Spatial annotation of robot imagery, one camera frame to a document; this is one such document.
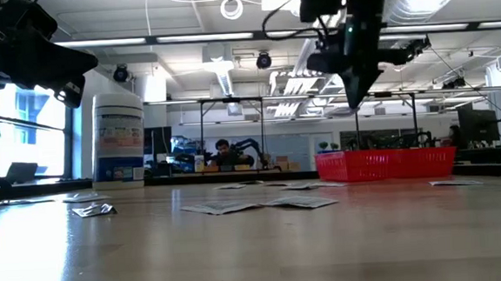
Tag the background black robot arm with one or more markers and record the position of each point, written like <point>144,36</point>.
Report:
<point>250,142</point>

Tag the white square printed packet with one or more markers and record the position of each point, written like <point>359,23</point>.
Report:
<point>84,194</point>
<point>300,202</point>
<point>220,207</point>
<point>73,200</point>

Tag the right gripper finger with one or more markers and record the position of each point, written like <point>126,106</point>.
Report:
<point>366,79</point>
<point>354,86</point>

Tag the black ceiling camera mount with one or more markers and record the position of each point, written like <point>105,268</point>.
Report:
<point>412,50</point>

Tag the person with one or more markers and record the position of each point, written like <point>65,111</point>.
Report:
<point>223,151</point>
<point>455,136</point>

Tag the black computer monitor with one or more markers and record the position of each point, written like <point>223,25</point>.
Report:
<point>478,124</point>
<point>158,142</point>

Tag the brown cardboard boxes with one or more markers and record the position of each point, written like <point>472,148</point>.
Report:
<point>284,162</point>

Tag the black ceiling camera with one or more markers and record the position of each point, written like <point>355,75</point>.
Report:
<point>454,83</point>

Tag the background black station frame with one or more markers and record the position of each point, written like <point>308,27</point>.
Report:
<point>383,94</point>
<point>230,100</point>

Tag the black ceiling spotlight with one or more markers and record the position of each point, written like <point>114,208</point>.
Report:
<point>121,73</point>
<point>263,60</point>

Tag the silver foil packet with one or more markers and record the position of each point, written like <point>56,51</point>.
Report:
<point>93,210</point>

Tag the grey laptop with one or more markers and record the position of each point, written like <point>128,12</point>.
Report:
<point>22,172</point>

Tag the white carton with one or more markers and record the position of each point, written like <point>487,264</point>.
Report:
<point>199,163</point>

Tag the small green plant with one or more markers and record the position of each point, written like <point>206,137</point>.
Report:
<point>334,146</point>
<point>322,145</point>

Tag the white wipes canister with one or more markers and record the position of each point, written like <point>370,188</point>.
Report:
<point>117,140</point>

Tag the red plastic basket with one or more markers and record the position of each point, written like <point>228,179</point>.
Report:
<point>352,167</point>
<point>426,162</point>

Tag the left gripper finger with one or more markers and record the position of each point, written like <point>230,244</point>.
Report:
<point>62,54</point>
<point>67,70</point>

